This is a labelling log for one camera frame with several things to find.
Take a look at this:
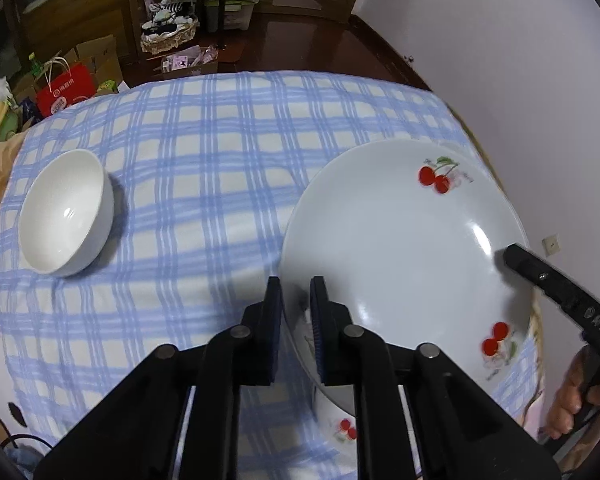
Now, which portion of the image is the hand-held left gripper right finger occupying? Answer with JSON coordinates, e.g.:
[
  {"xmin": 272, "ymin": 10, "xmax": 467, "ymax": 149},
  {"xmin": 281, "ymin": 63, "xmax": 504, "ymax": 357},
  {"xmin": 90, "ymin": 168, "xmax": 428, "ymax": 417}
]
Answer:
[{"xmin": 310, "ymin": 276, "xmax": 563, "ymax": 480}]

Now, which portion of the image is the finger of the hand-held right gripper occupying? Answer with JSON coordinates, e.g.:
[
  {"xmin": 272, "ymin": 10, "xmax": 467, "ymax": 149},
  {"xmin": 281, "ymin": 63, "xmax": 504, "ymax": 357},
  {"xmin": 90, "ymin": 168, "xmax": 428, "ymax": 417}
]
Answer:
[{"xmin": 503, "ymin": 242, "xmax": 579, "ymax": 307}]

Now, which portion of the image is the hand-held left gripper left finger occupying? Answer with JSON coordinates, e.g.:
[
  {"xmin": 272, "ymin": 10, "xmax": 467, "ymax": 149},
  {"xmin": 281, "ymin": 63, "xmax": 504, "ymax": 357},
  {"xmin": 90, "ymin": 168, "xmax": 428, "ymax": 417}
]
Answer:
[{"xmin": 32, "ymin": 276, "xmax": 283, "ymax": 480}]

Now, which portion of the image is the white cherry print plate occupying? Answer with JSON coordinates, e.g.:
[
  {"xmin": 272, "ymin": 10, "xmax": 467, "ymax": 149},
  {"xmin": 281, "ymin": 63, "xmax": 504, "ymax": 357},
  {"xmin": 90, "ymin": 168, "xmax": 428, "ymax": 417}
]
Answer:
[
  {"xmin": 313, "ymin": 385, "xmax": 361, "ymax": 461},
  {"xmin": 279, "ymin": 139, "xmax": 537, "ymax": 418}
]

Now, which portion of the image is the person's right hand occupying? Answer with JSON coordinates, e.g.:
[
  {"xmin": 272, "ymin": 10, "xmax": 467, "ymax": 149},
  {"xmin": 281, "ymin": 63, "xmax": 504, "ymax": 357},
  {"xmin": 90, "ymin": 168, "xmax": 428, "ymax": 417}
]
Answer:
[{"xmin": 544, "ymin": 349, "xmax": 600, "ymax": 440}]

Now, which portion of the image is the blue checked cloth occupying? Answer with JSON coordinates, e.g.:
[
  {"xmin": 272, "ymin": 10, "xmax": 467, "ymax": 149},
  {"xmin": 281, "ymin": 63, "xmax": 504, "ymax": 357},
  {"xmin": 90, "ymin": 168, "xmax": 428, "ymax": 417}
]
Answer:
[{"xmin": 0, "ymin": 70, "xmax": 547, "ymax": 480}]

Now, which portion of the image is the plain white bowl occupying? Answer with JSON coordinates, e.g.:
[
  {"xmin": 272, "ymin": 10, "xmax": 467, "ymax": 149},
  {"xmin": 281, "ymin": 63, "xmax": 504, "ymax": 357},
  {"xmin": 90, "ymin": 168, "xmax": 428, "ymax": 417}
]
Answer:
[{"xmin": 18, "ymin": 149, "xmax": 115, "ymax": 277}]

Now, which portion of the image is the brown floor mat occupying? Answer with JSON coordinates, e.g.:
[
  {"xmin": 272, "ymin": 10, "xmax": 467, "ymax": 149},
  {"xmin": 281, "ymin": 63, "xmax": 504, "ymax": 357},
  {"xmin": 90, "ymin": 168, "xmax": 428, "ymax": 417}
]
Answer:
[{"xmin": 218, "ymin": 42, "xmax": 246, "ymax": 64}]

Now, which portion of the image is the box of pink packets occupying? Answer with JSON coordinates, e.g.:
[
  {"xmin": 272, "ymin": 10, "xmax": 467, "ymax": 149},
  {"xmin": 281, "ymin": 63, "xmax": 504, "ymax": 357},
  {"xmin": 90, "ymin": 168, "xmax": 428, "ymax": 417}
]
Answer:
[{"xmin": 160, "ymin": 44, "xmax": 220, "ymax": 77}]

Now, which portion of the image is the wicker basket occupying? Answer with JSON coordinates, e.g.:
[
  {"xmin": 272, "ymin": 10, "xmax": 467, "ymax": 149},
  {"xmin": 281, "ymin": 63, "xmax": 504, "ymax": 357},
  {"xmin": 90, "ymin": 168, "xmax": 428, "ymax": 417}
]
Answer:
[{"xmin": 140, "ymin": 20, "xmax": 201, "ymax": 55}]

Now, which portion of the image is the red paper bag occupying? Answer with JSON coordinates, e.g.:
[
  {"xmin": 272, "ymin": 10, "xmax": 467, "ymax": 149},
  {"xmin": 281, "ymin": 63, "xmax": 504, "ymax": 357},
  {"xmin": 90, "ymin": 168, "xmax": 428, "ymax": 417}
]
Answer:
[{"xmin": 34, "ymin": 57, "xmax": 99, "ymax": 119}]

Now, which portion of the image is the clear storage box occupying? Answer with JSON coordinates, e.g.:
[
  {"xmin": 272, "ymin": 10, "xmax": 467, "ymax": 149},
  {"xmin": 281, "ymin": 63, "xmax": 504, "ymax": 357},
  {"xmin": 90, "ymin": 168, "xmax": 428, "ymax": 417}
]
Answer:
[{"xmin": 202, "ymin": 0, "xmax": 255, "ymax": 34}]

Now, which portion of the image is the cardboard box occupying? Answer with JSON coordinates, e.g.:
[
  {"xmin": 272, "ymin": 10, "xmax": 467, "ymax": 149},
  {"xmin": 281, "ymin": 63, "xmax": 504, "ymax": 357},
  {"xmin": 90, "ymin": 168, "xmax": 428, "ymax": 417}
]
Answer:
[{"xmin": 74, "ymin": 34, "xmax": 124, "ymax": 92}]

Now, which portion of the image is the pile of socks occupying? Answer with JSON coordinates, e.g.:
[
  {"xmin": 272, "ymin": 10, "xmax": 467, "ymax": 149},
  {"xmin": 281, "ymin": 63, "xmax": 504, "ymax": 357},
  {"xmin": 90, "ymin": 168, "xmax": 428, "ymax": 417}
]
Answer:
[{"xmin": 141, "ymin": 0, "xmax": 200, "ymax": 36}]

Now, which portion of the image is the black cable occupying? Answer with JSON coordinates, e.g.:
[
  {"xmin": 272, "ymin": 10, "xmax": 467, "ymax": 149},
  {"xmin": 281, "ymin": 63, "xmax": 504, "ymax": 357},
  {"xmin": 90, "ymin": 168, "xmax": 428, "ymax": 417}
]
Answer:
[{"xmin": 0, "ymin": 432, "xmax": 53, "ymax": 458}]

